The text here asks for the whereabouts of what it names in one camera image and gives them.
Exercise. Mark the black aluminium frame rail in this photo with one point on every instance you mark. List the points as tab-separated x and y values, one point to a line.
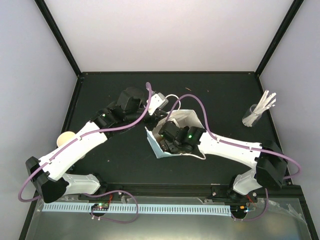
215	192

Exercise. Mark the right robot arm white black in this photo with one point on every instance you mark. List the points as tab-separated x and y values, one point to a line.
267	167

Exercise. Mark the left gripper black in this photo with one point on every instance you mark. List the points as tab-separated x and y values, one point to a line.
159	114

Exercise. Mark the clear glass straw holder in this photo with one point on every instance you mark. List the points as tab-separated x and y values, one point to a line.
252	115

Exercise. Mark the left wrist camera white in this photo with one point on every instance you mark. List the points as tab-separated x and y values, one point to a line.
157	102

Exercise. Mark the black frame post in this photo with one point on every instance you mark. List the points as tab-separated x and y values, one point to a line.
48	17
283	27

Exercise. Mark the circuit board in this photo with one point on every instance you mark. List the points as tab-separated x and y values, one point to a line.
100	207
242	208

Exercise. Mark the light blue paper bag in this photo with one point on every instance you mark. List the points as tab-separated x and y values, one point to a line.
181	127

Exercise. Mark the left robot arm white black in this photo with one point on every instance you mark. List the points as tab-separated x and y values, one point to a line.
49	174

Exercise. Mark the left circuit board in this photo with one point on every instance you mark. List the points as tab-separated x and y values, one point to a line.
100	207

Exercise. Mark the right circuit board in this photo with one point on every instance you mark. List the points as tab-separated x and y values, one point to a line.
242	208

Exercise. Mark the right black frame post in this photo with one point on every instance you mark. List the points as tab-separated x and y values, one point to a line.
283	27

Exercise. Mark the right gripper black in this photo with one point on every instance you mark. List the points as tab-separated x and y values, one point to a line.
168	147

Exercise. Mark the light blue slotted cable duct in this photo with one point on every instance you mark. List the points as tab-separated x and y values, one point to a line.
157	209

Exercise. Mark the left black frame post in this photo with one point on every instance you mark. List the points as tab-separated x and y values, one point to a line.
48	17

